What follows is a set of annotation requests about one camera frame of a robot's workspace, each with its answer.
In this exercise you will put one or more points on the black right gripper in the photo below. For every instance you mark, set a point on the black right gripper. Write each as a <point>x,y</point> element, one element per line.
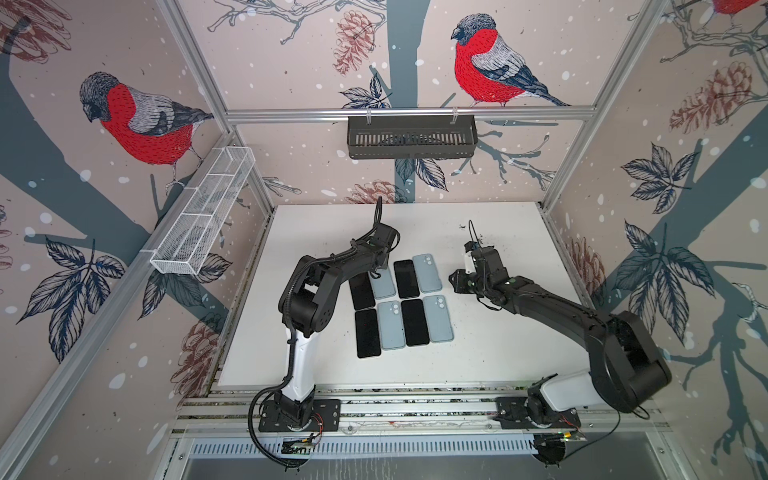
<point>458,282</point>

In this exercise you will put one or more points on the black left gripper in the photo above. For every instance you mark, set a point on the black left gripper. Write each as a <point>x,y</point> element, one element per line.
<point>386,259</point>

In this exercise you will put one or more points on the pale blue phone case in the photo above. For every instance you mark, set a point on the pale blue phone case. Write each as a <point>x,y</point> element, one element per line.
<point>382,284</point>
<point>438,319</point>
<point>427,274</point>

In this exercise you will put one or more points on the pale green phone case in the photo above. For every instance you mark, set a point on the pale green phone case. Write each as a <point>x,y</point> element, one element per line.
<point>391,327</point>

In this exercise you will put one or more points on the phone with black screen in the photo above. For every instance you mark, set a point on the phone with black screen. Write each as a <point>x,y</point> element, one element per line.
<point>367,334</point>

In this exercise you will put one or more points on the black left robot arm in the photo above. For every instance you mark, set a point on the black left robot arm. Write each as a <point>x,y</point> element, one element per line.
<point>307,305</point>

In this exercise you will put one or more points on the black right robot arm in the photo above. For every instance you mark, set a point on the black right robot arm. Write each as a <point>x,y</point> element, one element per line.
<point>625,366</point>

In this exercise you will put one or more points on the black wall basket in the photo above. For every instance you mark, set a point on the black wall basket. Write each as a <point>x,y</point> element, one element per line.
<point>412,137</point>

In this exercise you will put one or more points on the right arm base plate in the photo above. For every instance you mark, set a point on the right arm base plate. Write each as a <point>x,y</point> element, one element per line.
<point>519,413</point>

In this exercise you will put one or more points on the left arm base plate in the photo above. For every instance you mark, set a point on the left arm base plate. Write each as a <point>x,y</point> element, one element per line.
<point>286,416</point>

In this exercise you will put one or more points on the white wire mesh basket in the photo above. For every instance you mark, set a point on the white wire mesh basket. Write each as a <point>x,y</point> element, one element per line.
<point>191,237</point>

